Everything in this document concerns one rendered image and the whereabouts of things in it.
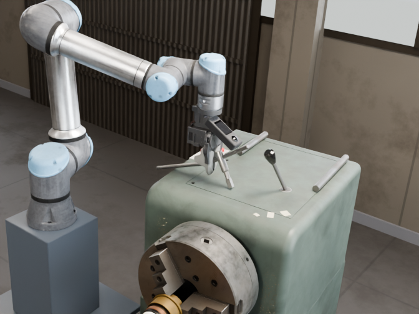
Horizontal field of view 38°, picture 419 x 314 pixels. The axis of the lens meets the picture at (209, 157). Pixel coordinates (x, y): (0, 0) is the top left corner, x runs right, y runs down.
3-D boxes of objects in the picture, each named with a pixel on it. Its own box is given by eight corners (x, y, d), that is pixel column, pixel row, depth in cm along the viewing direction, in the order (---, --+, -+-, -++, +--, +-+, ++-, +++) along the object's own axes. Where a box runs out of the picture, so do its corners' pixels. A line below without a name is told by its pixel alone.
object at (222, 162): (236, 185, 181) (222, 149, 182) (232, 187, 179) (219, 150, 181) (230, 188, 182) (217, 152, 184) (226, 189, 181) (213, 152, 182)
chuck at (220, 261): (148, 290, 183) (167, 206, 168) (236, 347, 172) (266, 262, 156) (129, 306, 176) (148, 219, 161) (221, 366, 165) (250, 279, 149)
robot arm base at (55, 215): (16, 218, 188) (14, 190, 184) (55, 201, 199) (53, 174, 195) (48, 236, 180) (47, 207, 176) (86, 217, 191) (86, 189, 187)
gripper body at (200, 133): (199, 137, 188) (202, 100, 183) (224, 144, 184) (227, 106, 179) (186, 145, 182) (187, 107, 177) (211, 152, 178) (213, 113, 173)
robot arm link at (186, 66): (151, 61, 168) (189, 66, 166) (163, 52, 178) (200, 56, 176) (151, 89, 171) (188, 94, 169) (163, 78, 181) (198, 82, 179)
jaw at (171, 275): (179, 280, 166) (160, 241, 165) (192, 276, 163) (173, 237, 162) (155, 300, 158) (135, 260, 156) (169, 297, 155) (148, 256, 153)
